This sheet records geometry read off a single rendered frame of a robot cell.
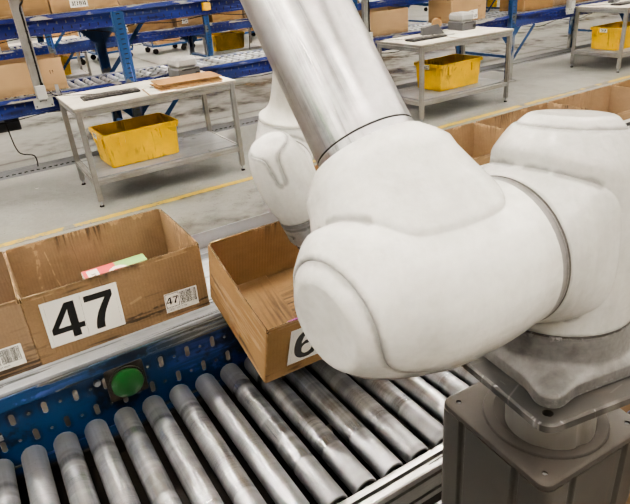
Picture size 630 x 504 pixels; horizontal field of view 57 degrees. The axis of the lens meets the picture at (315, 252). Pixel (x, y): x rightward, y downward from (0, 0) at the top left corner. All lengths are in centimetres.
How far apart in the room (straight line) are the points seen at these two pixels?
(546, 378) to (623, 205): 19
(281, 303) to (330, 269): 96
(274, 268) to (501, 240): 103
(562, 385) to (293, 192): 55
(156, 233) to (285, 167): 73
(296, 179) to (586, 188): 54
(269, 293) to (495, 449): 80
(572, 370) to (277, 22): 46
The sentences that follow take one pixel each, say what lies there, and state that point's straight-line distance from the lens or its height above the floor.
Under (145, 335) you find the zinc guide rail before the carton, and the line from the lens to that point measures 138.
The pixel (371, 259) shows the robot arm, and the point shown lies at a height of 141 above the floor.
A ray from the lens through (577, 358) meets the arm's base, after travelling 67.
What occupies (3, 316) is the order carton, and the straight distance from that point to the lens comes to 133.
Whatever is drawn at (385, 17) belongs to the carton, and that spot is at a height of 98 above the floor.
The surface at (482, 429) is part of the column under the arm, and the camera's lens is 79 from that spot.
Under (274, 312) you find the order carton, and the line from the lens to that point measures 139.
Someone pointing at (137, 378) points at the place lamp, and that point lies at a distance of 138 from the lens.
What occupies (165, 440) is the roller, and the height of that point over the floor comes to 74.
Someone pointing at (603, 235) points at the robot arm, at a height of 137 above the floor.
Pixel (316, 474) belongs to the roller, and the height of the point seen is 75.
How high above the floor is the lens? 162
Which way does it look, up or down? 27 degrees down
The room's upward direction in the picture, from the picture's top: 5 degrees counter-clockwise
